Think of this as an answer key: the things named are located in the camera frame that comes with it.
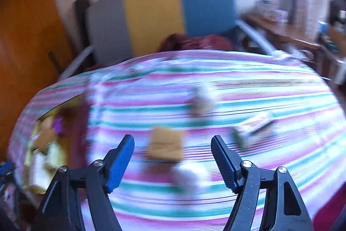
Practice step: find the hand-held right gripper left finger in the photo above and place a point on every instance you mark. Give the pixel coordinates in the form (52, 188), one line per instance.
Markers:
(120, 166)

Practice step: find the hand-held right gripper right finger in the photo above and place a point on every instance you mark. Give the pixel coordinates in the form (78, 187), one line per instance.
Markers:
(224, 163)

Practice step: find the yellow container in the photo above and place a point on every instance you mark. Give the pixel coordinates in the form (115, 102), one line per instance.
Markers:
(63, 158)

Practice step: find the purple snack packet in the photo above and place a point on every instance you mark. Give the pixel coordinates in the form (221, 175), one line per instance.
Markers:
(58, 125)

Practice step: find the large pearly white wrapped bundle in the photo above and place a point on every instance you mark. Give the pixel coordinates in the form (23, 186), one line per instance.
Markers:
(186, 178)

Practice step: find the rice cracker snack pack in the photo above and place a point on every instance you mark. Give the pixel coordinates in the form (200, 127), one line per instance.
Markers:
(254, 128)

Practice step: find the white plush toy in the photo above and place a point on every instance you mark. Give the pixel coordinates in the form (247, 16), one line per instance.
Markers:
(202, 101)

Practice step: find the striped tablecloth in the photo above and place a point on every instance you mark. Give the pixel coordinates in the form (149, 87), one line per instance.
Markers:
(162, 79)

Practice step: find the dark red cloth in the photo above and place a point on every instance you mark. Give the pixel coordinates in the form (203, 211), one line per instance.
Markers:
(189, 43)

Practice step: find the wooden desk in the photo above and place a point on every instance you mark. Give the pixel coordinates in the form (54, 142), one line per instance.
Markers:
(283, 30)

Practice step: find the grey yellow blue chair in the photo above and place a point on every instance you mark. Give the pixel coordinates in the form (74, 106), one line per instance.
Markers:
(151, 17)

